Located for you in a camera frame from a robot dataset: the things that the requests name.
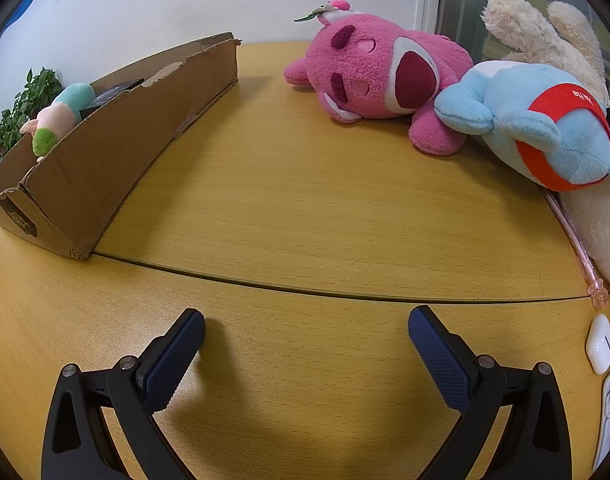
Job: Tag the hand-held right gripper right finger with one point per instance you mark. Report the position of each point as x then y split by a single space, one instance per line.
440 360

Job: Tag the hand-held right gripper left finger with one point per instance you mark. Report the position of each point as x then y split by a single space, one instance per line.
172 360

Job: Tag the cardboard box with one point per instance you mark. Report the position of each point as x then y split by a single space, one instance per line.
110 150

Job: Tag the white earbuds case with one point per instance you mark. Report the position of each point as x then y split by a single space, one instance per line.
601 342

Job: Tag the pink pen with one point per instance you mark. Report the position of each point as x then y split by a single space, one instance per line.
580 255

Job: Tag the white plush toy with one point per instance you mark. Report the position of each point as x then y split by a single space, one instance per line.
600 230

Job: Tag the blue plush toy red band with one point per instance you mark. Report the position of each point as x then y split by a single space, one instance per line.
515 105

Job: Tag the black product box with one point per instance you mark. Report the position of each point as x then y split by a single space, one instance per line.
115 91

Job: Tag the teal and pink plush toy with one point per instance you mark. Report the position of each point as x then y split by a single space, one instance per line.
70 101

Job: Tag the pink plush bear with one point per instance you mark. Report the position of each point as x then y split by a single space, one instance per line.
375 70

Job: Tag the green potted plant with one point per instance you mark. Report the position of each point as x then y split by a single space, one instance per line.
35 91

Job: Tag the cream plush rabbit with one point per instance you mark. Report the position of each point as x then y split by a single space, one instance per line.
560 45

